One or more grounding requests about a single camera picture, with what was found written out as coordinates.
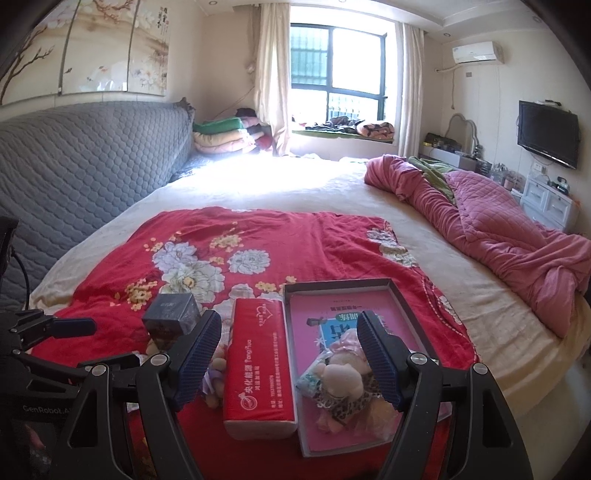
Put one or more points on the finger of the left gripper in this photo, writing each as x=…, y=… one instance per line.
x=70, y=328

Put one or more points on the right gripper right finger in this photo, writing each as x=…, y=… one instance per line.
x=387, y=355

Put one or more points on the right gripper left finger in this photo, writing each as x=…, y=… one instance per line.
x=189, y=359

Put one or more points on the purple dress plush bear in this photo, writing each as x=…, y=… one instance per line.
x=213, y=383

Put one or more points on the pink plush bear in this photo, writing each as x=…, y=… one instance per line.
x=347, y=375

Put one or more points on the leopard print scrunchie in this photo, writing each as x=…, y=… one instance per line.
x=341, y=409

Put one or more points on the green flower tissue pack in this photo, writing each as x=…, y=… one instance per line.
x=309, y=384

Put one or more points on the dark blue small box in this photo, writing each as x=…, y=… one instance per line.
x=170, y=316

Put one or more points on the shallow cardboard box tray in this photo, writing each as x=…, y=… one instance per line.
x=355, y=299

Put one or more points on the red tissue box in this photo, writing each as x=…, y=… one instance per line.
x=258, y=401

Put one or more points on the pink and blue book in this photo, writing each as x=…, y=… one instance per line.
x=323, y=332

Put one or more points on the red floral bedspread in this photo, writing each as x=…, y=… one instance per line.
x=218, y=256

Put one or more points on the beige bed sheet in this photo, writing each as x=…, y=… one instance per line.
x=526, y=358

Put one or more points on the grey quilted headboard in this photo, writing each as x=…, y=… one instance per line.
x=67, y=171

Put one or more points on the pink quilted duvet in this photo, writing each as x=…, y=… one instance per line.
x=545, y=267

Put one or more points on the white drawer cabinet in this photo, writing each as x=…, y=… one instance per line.
x=549, y=206

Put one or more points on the clothes on window sill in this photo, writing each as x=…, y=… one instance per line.
x=342, y=125

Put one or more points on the stack of folded blankets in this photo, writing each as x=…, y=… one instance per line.
x=243, y=132

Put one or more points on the vanity mirror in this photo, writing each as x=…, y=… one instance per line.
x=464, y=132

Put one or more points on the black flat television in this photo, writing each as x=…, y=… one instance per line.
x=549, y=132

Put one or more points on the left cream curtain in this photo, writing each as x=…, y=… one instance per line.
x=272, y=85

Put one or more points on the cream curtain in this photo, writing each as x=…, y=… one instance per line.
x=411, y=44
x=272, y=85

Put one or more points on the right cream curtain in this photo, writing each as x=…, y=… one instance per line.
x=411, y=44

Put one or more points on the white air conditioner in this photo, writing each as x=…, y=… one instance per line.
x=487, y=51

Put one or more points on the floral wall painting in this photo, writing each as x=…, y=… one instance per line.
x=92, y=46

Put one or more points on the window with dark frame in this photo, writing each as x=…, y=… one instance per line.
x=336, y=72

